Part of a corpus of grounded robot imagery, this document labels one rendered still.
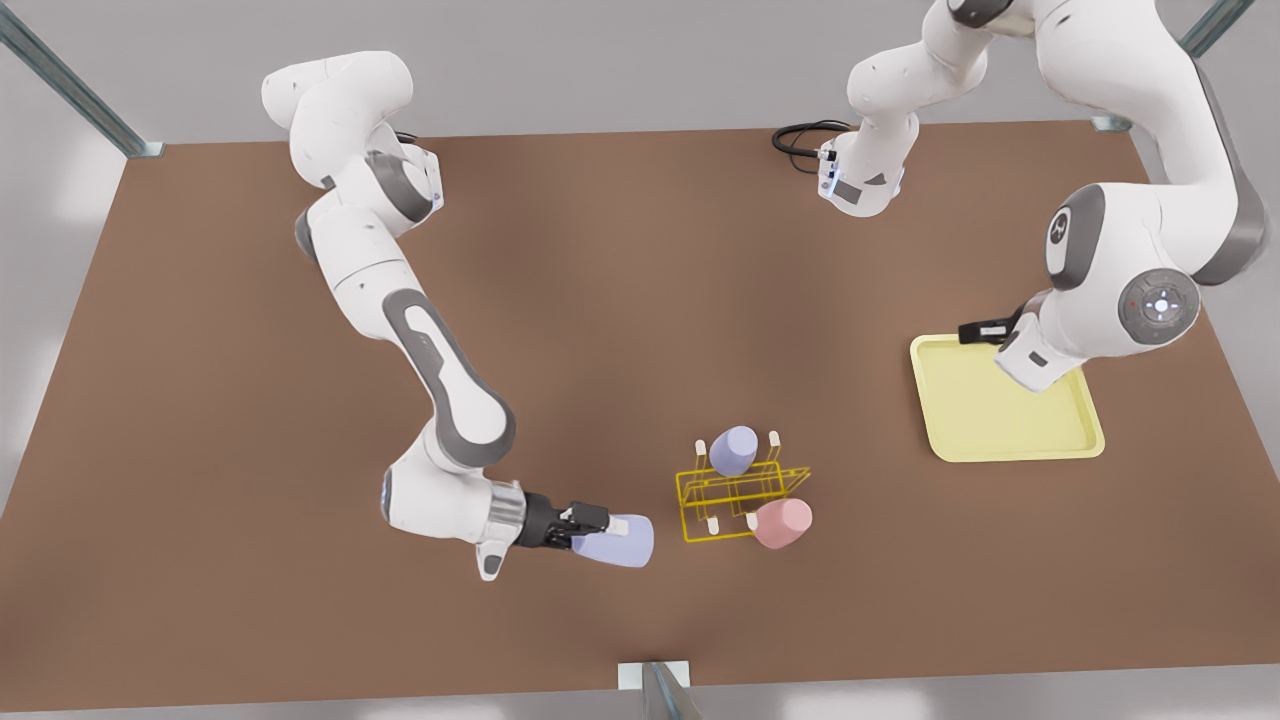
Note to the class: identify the lavender cup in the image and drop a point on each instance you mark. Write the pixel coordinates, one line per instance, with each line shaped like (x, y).
(612, 548)
(733, 451)

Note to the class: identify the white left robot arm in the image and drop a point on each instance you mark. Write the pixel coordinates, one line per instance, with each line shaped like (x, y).
(1120, 150)

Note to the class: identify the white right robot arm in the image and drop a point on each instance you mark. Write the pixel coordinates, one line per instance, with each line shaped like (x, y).
(440, 360)

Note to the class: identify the yellow square tray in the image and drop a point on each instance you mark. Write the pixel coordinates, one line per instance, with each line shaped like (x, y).
(985, 415)

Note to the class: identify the pink cup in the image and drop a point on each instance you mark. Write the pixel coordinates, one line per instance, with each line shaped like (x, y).
(783, 523)

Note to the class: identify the silver frame post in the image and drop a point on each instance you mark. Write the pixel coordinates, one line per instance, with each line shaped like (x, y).
(70, 78)
(1205, 28)
(655, 688)

